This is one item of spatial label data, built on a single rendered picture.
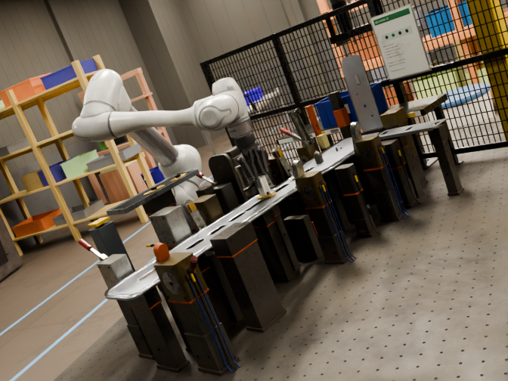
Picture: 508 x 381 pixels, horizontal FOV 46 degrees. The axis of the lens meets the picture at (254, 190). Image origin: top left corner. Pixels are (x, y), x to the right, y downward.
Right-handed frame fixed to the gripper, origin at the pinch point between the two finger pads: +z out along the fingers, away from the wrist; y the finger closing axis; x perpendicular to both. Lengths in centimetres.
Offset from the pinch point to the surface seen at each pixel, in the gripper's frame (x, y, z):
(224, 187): -15.5, 4.6, -2.8
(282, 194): 7.4, -0.7, 4.6
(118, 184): -648, -310, 69
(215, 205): -11.5, 15.1, 0.0
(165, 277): 17, 63, 2
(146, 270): -5, 55, 5
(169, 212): -11.5, 34.5, -6.2
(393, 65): 3, -101, -17
